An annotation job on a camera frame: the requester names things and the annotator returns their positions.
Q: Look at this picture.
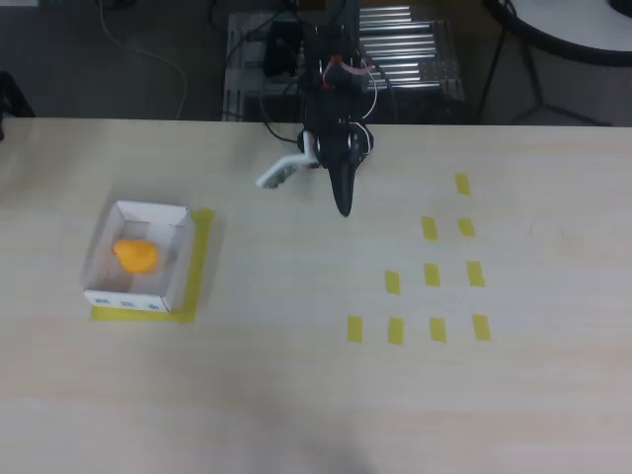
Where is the yellow rubber duck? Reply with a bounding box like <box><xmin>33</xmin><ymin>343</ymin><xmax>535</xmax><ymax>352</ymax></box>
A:
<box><xmin>111</xmin><ymin>237</ymin><xmax>161</xmax><ymax>276</ymax></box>

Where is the black chair part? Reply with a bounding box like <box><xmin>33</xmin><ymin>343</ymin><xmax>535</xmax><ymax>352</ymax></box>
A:
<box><xmin>0</xmin><ymin>70</ymin><xmax>37</xmax><ymax>119</ymax></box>

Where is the yellow tape square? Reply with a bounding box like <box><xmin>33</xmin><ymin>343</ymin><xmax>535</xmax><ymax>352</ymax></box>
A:
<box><xmin>90</xmin><ymin>207</ymin><xmax>216</xmax><ymax>326</ymax></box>

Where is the black camera cable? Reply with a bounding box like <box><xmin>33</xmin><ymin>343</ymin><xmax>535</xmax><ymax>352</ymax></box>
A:
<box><xmin>260</xmin><ymin>120</ymin><xmax>303</xmax><ymax>145</ymax></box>

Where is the round white table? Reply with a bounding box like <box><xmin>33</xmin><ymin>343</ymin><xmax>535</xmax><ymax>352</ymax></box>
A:
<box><xmin>482</xmin><ymin>0</ymin><xmax>632</xmax><ymax>68</ymax></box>

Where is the black table leg frame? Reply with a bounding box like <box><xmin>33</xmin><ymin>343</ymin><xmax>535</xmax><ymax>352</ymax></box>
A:
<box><xmin>474</xmin><ymin>19</ymin><xmax>616</xmax><ymax>127</ymax></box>

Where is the white floor cable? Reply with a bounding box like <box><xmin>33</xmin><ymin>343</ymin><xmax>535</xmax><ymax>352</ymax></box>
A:
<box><xmin>97</xmin><ymin>0</ymin><xmax>191</xmax><ymax>120</ymax></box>

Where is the metal roller conveyor rack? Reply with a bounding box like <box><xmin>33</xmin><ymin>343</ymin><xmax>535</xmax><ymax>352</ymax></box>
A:
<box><xmin>222</xmin><ymin>4</ymin><xmax>468</xmax><ymax>123</ymax></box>

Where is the white open cardboard box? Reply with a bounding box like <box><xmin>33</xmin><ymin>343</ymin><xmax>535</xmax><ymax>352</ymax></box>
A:
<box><xmin>82</xmin><ymin>199</ymin><xmax>193</xmax><ymax>315</ymax></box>

